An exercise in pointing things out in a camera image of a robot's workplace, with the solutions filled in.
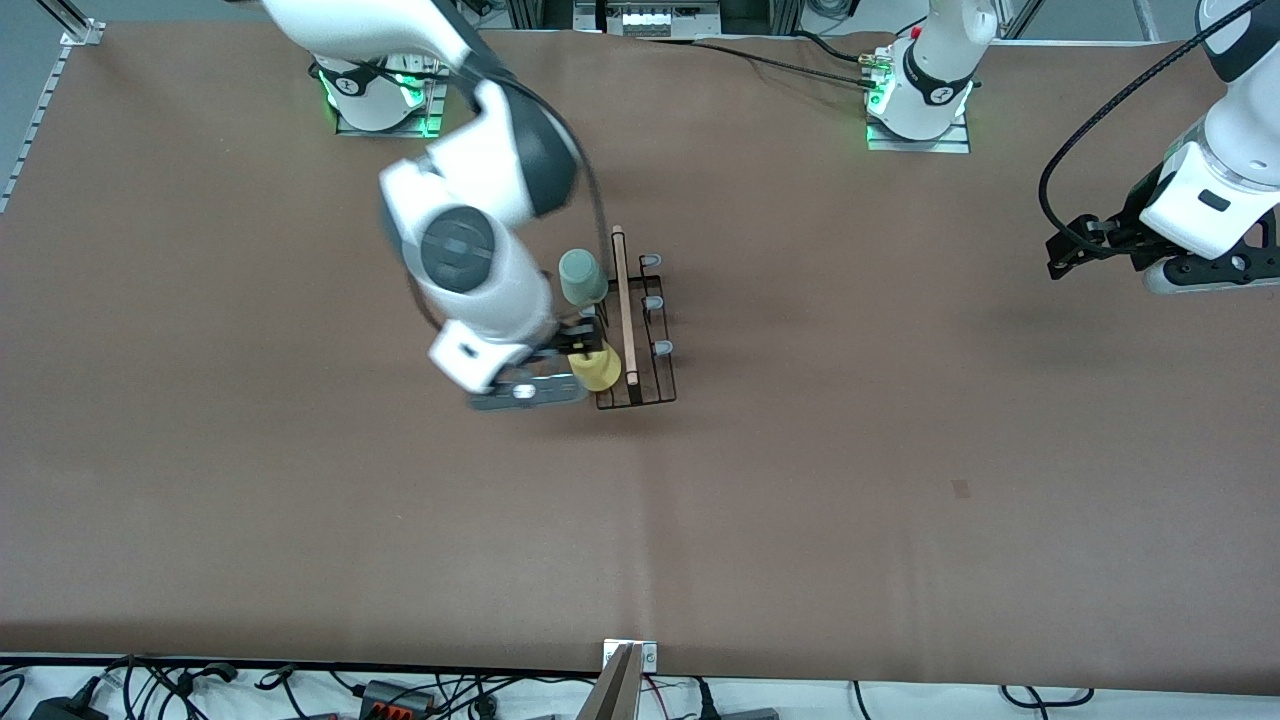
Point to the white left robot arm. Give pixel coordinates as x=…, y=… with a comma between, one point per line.
x=930, y=70

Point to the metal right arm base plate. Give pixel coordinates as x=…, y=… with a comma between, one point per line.
x=428, y=125

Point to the mint green plastic cup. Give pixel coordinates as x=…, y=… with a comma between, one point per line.
x=583, y=278

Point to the grey power strip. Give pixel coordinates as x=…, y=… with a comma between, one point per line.
x=645, y=20

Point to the metal camera pole with bracket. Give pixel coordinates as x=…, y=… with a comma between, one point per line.
x=615, y=690

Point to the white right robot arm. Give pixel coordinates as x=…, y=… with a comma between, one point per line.
x=500, y=160

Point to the black power adapter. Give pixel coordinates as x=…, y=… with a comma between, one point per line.
x=65, y=710

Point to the grey connector with orange levers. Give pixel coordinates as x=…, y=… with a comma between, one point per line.
x=390, y=695

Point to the aluminium frame post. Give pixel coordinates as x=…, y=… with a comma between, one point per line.
x=530, y=12

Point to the aluminium table edge rail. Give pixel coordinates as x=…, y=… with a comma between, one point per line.
x=88, y=33

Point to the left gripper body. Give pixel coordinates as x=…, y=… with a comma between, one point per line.
x=1118, y=237

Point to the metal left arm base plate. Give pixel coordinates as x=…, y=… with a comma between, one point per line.
x=950, y=143

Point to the yellow plastic cup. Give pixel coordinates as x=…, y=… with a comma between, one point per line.
x=600, y=372

